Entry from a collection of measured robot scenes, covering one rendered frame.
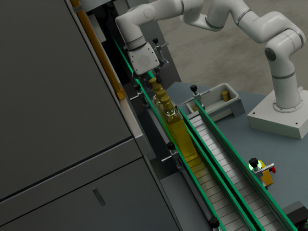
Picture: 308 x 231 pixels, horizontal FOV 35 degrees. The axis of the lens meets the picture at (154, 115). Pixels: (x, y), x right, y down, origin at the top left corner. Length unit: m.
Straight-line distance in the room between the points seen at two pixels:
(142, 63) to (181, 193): 0.51
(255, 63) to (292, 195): 2.46
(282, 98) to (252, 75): 1.95
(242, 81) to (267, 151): 2.00
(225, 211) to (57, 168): 0.66
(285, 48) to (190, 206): 0.71
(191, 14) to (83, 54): 1.04
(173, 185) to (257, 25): 0.71
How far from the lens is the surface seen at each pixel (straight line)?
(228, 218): 1.64
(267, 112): 2.13
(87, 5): 2.76
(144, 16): 1.89
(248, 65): 4.18
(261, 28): 2.02
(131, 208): 1.33
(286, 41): 1.99
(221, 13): 2.07
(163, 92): 1.82
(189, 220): 1.69
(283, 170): 1.94
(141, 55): 1.89
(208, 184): 1.78
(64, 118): 1.16
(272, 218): 1.60
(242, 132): 2.18
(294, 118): 2.07
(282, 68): 2.01
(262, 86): 3.85
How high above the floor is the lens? 2.03
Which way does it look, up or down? 31 degrees down
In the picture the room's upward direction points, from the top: 25 degrees counter-clockwise
